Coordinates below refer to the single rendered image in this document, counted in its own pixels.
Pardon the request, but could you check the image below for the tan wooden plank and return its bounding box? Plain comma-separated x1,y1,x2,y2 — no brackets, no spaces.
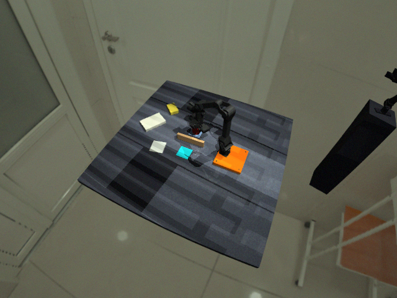
177,132,205,147

